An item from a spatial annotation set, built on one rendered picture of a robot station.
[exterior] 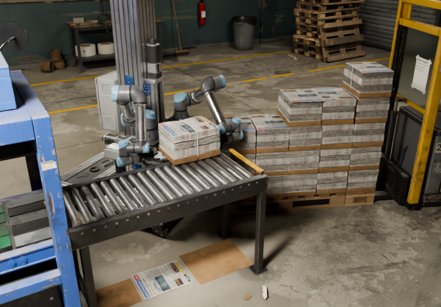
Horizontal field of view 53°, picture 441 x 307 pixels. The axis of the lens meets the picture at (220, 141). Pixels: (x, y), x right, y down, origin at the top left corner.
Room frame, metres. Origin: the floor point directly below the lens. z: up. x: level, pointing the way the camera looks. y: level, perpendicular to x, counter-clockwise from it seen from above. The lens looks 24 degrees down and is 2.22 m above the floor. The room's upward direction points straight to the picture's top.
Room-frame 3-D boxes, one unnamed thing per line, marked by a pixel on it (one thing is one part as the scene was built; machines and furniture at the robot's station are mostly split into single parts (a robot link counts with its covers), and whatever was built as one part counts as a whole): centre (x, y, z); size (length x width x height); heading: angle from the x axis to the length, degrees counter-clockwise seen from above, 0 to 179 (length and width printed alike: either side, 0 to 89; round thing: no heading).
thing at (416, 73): (3.82, -1.74, 1.28); 0.57 x 0.01 x 0.65; 8
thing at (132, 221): (2.35, 0.27, 0.74); 1.34 x 0.05 x 0.12; 120
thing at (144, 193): (2.50, 0.51, 0.77); 0.47 x 0.05 x 0.05; 30
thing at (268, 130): (3.66, -0.57, 0.42); 1.17 x 0.39 x 0.83; 98
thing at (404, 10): (4.14, -1.68, 0.97); 0.09 x 0.09 x 1.75; 8
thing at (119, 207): (2.40, 0.68, 0.77); 0.47 x 0.05 x 0.05; 30
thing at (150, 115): (3.28, 0.58, 0.98); 0.13 x 0.12 x 0.14; 92
